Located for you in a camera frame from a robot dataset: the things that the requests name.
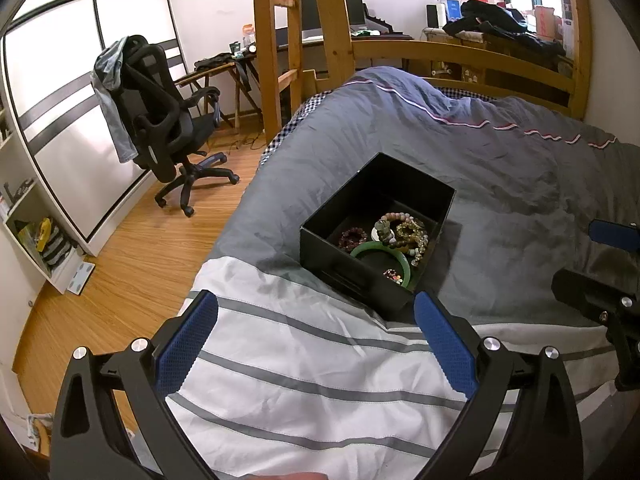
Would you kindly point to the green jade bangle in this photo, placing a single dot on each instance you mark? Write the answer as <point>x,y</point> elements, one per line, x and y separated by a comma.
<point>372,247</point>

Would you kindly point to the white open shelf unit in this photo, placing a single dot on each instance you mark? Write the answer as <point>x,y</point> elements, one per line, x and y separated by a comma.
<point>30,200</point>

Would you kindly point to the grey jacket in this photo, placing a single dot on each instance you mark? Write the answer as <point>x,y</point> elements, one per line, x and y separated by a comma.
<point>112,110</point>

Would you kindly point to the white bathroom scale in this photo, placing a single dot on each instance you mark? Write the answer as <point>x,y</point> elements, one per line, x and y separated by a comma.
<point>80,276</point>

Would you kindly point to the black office chair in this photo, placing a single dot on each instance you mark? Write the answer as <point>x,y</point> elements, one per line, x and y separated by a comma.
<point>160,110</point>

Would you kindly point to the black jewelry box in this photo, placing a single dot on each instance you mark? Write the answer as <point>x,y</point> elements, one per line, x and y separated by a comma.
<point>330,260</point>

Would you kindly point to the pink plastic container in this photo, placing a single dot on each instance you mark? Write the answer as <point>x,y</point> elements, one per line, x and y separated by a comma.
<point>545,20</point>

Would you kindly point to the black computer monitor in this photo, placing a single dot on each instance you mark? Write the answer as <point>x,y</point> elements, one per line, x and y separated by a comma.
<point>309,15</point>
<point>355,7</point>

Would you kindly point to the white sliding door wardrobe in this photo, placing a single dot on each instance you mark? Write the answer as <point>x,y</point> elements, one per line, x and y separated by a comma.
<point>60,85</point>

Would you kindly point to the wooden folding table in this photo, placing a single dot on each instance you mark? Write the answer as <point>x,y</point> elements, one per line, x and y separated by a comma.
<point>210,72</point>

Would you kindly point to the pile of black clothes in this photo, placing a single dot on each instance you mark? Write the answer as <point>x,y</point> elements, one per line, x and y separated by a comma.
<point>490,17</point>

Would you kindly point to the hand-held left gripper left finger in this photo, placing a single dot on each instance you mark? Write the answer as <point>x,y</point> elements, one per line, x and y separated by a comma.
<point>185,345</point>

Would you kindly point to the white plastic bag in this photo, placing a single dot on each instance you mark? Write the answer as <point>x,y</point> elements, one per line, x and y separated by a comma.
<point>39,427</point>

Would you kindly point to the wooden bed frame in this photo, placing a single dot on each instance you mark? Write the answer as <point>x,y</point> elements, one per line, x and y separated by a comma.
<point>335,35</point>

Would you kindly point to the black bag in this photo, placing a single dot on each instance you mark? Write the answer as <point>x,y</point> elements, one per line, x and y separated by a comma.
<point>215,61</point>

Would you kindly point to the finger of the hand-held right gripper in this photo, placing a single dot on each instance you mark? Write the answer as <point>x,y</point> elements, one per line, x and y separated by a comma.
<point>615,234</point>
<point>585,290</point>

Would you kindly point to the white and blue box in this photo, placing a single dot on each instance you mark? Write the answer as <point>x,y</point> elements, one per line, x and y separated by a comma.
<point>452,10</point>

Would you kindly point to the grey striped duvet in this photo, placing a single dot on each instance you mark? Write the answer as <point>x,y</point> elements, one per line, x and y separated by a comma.
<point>500,185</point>

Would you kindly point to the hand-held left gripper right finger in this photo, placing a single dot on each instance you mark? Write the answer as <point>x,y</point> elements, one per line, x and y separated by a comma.
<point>445,345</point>

